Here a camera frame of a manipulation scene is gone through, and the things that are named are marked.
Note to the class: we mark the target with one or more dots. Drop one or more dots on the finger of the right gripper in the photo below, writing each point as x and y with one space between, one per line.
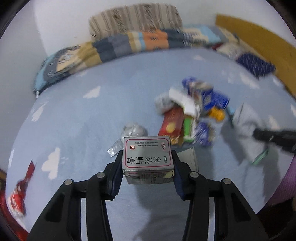
284 138

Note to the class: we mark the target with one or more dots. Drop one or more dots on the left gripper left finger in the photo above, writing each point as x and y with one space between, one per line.
61 218

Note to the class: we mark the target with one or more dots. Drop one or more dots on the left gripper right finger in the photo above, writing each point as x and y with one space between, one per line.
234 217

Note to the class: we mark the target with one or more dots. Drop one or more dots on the grey sock green cuff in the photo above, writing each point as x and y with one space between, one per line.
245 121

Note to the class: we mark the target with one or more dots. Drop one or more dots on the orange wrapper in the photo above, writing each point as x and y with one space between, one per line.
217 114

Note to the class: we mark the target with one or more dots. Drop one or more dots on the grey medicine box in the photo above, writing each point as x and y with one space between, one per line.
148 160

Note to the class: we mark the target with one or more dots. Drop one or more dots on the purple plastic basket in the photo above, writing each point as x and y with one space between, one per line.
286 189

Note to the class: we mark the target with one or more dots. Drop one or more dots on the red snack wrapper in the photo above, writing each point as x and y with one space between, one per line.
16 200

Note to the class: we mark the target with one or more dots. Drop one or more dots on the navy star pillow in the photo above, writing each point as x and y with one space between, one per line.
253 63

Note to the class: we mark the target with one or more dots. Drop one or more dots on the blue patterned snack wrapper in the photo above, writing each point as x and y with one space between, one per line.
204 134

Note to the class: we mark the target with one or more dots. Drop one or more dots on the wooden headboard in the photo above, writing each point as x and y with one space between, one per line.
268 44

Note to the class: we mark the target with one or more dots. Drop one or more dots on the dark blue flat box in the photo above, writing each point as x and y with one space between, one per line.
213 98

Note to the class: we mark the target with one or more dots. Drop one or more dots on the light blue cloud bedsheet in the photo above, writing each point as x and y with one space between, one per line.
74 122

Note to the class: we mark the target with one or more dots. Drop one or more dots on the green white small carton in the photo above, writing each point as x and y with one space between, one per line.
188 127

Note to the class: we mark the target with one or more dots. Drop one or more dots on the white open paper box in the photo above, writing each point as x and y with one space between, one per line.
188 104

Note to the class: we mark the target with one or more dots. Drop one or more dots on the blue milk carton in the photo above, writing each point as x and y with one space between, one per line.
200 91

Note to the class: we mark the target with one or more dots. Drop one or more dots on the red gold cigarette box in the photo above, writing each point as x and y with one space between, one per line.
172 125

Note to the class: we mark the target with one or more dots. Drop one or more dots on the crumpled grey plastic wrap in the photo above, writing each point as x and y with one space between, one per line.
129 131

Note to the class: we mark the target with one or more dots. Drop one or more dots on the patchwork folded quilt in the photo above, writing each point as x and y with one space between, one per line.
71 60

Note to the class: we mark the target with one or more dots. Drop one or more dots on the striped beige cushion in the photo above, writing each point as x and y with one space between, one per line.
137 17

